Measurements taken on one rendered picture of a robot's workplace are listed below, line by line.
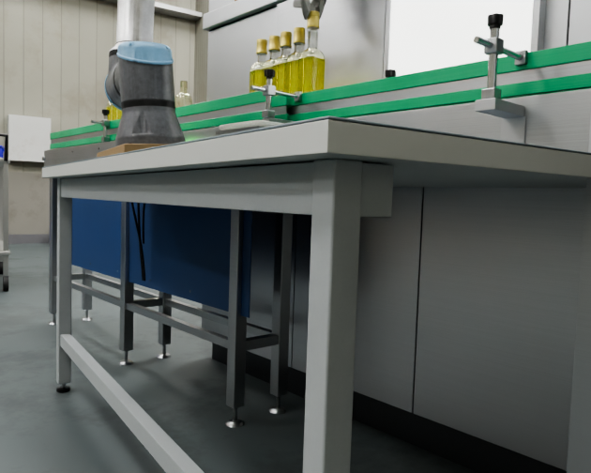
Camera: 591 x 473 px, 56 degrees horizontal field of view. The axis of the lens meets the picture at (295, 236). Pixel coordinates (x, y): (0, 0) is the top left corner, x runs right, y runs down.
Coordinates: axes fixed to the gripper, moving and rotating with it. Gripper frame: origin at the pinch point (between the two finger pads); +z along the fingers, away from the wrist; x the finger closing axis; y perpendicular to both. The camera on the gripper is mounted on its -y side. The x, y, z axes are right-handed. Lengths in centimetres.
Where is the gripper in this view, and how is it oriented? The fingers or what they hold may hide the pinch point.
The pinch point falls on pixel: (312, 15)
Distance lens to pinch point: 167.0
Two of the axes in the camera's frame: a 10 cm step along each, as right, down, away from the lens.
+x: -7.4, 0.2, -6.7
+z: -0.3, 10.0, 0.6
